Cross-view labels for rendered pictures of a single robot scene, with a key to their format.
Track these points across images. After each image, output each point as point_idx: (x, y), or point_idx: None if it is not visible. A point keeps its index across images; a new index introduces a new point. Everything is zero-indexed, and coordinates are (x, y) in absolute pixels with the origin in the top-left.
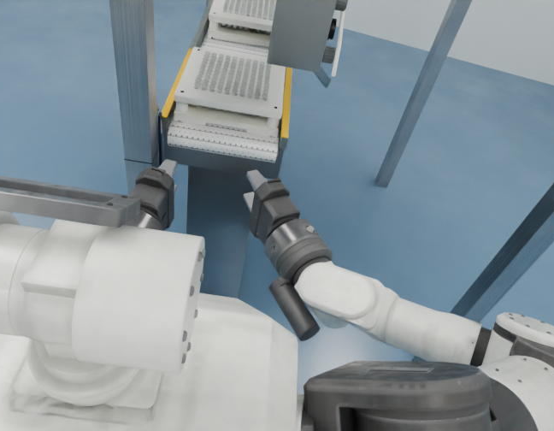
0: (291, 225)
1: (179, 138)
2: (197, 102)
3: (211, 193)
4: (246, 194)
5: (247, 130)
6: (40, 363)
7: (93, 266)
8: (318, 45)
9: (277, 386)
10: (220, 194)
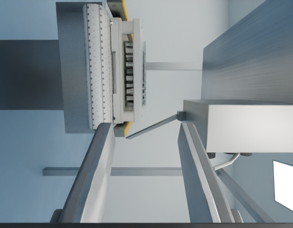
0: None
1: (98, 18)
2: (137, 42)
3: (17, 65)
4: (111, 130)
5: (115, 94)
6: None
7: None
8: (231, 147)
9: None
10: (18, 74)
